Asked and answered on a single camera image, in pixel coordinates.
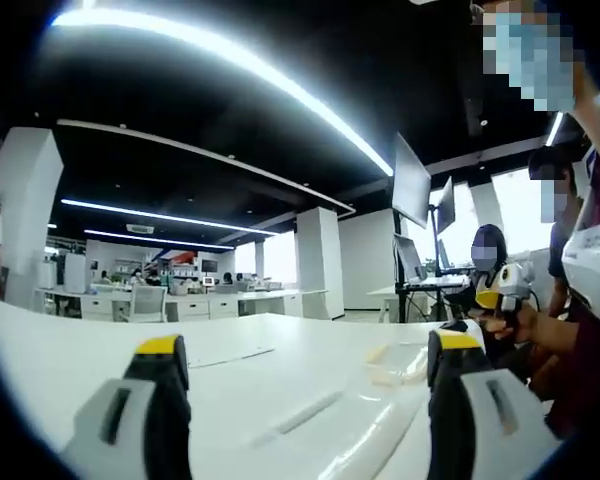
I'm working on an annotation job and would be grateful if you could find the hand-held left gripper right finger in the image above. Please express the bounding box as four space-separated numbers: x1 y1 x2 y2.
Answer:
426 328 562 480

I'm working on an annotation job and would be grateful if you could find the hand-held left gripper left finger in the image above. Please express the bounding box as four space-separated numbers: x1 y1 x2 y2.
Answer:
59 333 196 480

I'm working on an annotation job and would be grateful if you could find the clear plastic storage box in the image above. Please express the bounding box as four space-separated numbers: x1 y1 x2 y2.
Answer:
363 341 432 389

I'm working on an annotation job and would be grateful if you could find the person's right hand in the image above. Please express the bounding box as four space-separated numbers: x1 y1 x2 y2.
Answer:
477 302 537 347

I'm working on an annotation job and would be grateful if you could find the white desk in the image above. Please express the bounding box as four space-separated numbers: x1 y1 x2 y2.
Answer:
365 273 474 324

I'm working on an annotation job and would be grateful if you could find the black monitor stand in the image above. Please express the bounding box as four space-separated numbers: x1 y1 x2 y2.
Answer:
395 214 444 324

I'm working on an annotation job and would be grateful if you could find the white chest-worn device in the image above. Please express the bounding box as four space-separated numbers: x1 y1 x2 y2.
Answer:
561 199 600 324

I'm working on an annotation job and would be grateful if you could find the open laptop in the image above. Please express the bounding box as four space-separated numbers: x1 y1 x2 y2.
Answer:
393 234 431 284

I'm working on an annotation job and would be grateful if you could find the small computer monitor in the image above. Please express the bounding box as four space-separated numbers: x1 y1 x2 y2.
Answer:
435 176 456 235

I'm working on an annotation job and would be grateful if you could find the person in maroon shirt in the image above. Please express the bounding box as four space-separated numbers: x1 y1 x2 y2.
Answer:
542 114 600 444

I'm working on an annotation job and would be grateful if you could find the white office chair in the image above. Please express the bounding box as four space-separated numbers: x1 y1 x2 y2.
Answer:
117 284 169 324

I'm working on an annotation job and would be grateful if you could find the large computer monitor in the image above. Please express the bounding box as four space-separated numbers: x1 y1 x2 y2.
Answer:
391 131 433 230

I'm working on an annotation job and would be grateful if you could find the row of white desks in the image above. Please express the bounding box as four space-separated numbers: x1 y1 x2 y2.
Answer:
33 285 331 322

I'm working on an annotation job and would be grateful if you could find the long ceiling light strip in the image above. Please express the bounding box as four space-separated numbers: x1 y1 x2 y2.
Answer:
49 7 396 177

